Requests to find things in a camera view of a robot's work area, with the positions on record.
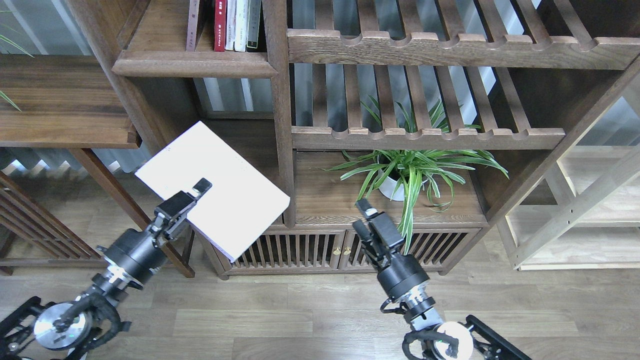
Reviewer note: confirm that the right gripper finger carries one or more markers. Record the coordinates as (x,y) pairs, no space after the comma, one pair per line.
(385,234)
(365,239)

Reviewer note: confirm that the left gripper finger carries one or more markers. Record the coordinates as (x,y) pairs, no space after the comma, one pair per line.
(177,228)
(178,205)

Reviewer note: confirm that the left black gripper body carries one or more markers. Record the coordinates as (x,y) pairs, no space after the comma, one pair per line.
(137,256)

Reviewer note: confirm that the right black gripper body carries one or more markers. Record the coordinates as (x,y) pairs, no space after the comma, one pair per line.
(396,273)

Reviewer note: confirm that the pale lavender book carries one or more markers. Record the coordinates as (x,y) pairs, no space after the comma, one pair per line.
(241,204)

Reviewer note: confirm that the dark maroon book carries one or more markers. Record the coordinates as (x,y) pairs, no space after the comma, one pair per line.
(197,11)

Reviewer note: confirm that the red paperback book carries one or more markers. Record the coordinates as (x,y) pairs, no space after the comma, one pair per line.
(220,25)

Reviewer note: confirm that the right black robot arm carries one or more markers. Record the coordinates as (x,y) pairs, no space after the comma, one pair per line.
(446,340)

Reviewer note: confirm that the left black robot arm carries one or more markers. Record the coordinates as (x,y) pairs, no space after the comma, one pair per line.
(92,319)

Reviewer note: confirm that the white plant pot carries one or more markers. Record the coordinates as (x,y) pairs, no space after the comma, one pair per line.
(390,189)

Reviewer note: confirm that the green spider plant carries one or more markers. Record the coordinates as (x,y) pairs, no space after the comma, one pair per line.
(415,171)

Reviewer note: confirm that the dark slatted wooden rack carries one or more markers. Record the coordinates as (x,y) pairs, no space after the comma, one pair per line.
(55,219)

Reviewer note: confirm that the dark wooden bookshelf cabinet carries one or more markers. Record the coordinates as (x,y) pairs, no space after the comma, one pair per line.
(523,79)

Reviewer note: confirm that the white striped upright book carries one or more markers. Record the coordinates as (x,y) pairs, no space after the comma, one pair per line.
(241,25)

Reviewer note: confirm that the grey dark upright book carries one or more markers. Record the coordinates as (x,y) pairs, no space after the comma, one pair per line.
(253,25)

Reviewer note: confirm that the green leaves at left edge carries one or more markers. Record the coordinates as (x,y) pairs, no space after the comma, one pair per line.
(19,78)

